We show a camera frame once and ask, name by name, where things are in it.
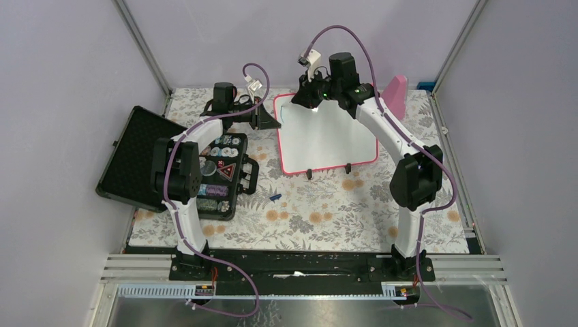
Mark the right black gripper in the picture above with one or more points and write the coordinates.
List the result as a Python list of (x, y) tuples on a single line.
[(305, 96)]

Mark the open black case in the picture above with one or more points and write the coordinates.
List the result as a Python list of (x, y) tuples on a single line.
[(227, 170)]

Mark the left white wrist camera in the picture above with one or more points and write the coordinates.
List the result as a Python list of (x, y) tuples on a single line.
[(252, 85)]

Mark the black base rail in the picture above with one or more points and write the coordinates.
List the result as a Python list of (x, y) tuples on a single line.
[(236, 272)]

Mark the blue marker cap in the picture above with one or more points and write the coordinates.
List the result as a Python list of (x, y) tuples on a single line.
[(275, 197)]

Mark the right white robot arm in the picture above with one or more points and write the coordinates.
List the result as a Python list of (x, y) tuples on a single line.
[(419, 168)]

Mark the pink eraser block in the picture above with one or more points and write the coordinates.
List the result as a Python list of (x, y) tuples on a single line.
[(395, 94)]

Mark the pink framed whiteboard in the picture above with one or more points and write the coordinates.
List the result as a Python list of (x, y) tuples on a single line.
[(322, 138)]

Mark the floral table mat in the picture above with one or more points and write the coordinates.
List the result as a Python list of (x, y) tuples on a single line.
[(334, 211)]

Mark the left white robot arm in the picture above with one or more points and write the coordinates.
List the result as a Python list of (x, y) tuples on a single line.
[(176, 169)]

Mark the blue corner object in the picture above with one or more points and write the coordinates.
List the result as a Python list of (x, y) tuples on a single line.
[(426, 86)]

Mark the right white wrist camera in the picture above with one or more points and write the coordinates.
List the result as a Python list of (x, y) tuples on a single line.
[(311, 60)]

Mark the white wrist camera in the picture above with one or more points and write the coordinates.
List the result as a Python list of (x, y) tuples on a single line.
[(311, 60), (252, 85)]

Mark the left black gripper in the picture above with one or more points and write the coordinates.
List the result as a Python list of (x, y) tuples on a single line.
[(261, 119)]

